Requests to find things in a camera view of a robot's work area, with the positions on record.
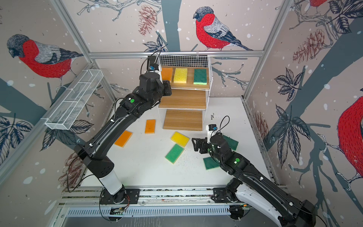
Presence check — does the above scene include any dark green sponge front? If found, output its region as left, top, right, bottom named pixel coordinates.
left=203, top=157, right=220, bottom=170

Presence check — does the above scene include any dark green sponge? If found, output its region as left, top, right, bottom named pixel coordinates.
left=203, top=157, right=220, bottom=170
left=223, top=135, right=239, bottom=151

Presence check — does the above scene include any yellow sponge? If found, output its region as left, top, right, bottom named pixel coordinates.
left=173, top=68, right=188, bottom=84
left=171, top=132, right=190, bottom=148

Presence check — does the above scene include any light green sponge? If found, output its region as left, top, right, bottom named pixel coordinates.
left=165, top=144, right=184, bottom=164

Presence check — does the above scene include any dark green sponge carried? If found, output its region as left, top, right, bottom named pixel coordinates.
left=193, top=69, right=207, bottom=85

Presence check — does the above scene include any orange sponge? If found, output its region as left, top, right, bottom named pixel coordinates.
left=161, top=67, right=174, bottom=82
left=114, top=131, right=133, bottom=148
left=145, top=119, right=156, bottom=134

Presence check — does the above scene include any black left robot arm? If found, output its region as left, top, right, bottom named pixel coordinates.
left=75, top=72, right=172, bottom=204

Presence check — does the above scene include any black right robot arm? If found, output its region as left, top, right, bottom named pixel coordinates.
left=192, top=132, right=317, bottom=227

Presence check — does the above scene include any middle wooden shelf board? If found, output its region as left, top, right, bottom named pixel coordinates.
left=159, top=89, right=207, bottom=110

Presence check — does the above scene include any top wooden shelf board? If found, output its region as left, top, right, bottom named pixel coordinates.
left=155, top=66, right=213, bottom=90

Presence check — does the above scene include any dark green sponge right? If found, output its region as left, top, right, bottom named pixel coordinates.
left=223, top=135, right=239, bottom=151

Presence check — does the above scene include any perforated metal vent strip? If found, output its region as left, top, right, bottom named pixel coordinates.
left=66, top=205, right=231, bottom=218

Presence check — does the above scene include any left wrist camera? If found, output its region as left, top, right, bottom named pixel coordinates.
left=147, top=63, right=159, bottom=72

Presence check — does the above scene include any white wire three-tier shelf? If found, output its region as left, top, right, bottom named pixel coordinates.
left=157, top=54, right=213, bottom=131

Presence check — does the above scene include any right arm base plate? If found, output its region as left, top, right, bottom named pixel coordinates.
left=211, top=187, right=247, bottom=204

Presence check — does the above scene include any white wire wall basket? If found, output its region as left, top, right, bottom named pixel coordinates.
left=45, top=69, right=104, bottom=130

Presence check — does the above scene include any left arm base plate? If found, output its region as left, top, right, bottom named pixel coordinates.
left=99, top=189, right=140, bottom=205

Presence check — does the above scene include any aluminium mounting rail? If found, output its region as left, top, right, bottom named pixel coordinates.
left=59, top=186, right=213, bottom=205

